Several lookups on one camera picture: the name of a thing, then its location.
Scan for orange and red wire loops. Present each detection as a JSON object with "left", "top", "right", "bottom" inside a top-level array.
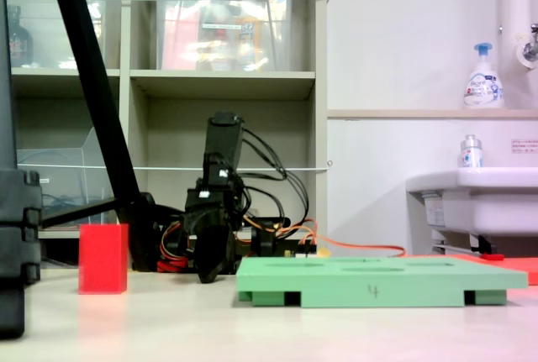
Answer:
[{"left": 158, "top": 218, "right": 188, "bottom": 265}]

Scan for white blue pump bottle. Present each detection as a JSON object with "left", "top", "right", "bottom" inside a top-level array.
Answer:
[{"left": 463, "top": 42, "right": 505, "bottom": 110}]

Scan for clear bin with packages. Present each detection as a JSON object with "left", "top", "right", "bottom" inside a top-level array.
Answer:
[{"left": 154, "top": 0, "right": 295, "bottom": 72}]

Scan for black wire bundle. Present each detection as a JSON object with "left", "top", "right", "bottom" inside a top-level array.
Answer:
[{"left": 237, "top": 126, "right": 311, "bottom": 233}]

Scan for red square block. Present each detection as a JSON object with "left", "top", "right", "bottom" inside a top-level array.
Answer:
[{"left": 78, "top": 223, "right": 129, "bottom": 295}]

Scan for circuit board with wires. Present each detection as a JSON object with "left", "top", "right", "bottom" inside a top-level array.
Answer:
[{"left": 283, "top": 244, "right": 329, "bottom": 259}]

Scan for long orange cable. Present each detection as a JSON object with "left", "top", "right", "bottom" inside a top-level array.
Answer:
[{"left": 243, "top": 214, "right": 407, "bottom": 259}]

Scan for small clear sanitizer bottle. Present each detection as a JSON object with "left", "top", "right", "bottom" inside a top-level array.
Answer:
[{"left": 457, "top": 134, "right": 484, "bottom": 169}]

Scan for green shape sorter board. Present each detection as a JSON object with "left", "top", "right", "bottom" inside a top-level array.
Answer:
[{"left": 235, "top": 255, "right": 529, "bottom": 308}]

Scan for clear plastic storage bin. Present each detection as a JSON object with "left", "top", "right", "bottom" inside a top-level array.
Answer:
[{"left": 6, "top": 0, "right": 108, "bottom": 70}]

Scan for clear slanted plastic bin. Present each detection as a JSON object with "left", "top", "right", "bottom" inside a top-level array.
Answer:
[{"left": 16, "top": 126, "right": 119, "bottom": 232}]

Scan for white sink basin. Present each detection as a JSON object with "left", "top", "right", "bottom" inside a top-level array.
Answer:
[{"left": 405, "top": 166, "right": 538, "bottom": 254}]

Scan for dark glass bottle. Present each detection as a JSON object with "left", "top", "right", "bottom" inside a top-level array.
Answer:
[{"left": 7, "top": 4, "right": 34, "bottom": 68}]

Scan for black tripod leg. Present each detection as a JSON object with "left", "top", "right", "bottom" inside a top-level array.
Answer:
[{"left": 40, "top": 0, "right": 163, "bottom": 273}]

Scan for beige shelf unit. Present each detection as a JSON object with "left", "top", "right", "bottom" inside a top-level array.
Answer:
[{"left": 0, "top": 0, "right": 329, "bottom": 270}]

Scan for black round motor part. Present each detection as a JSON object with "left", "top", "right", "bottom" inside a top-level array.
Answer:
[{"left": 251, "top": 218, "right": 278, "bottom": 259}]

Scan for flat orange block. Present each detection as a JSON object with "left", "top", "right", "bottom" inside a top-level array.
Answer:
[{"left": 405, "top": 254, "right": 538, "bottom": 286}]

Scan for metal wall faucet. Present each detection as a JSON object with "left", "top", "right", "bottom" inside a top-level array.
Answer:
[{"left": 515, "top": 23, "right": 538, "bottom": 70}]

